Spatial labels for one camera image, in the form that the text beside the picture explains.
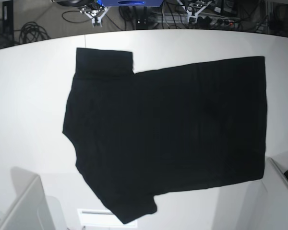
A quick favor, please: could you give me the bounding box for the black T-shirt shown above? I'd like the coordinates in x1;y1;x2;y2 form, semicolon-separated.
62;48;267;224

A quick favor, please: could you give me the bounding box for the blue box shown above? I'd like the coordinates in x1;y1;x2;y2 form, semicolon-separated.
96;0;163;7

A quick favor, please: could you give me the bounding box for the grey left partition panel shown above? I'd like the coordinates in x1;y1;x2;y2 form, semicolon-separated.
0;166;68;230

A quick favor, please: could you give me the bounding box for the grey partition panel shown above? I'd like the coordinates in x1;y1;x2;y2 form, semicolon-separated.
259;158;288;230
0;166;68;230

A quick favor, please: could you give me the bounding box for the grey right partition panel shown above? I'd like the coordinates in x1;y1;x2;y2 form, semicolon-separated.
259;158;288;230

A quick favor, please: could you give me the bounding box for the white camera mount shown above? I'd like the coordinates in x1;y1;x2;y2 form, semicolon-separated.
78;6;110;27
176;0;214;23

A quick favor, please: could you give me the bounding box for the coiled black cable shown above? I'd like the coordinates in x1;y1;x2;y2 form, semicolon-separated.
18;21;51;45

